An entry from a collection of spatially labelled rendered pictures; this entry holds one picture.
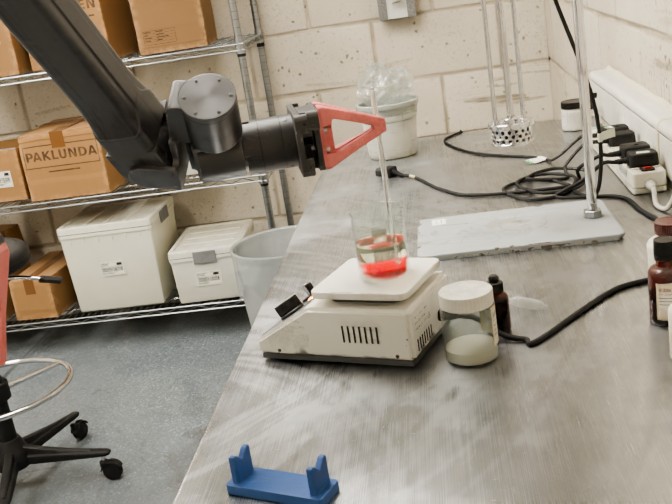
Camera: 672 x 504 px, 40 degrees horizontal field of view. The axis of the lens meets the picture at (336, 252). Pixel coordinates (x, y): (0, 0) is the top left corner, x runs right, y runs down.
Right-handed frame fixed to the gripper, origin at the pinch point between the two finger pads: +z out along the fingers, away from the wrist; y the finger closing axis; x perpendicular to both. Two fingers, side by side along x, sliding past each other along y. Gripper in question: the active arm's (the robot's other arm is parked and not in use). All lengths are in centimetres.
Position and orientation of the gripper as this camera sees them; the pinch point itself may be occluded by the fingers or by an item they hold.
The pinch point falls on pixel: (377, 125)
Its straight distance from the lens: 101.7
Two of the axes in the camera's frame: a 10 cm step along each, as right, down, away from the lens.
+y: -1.3, -2.7, 9.5
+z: 9.8, -1.8, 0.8
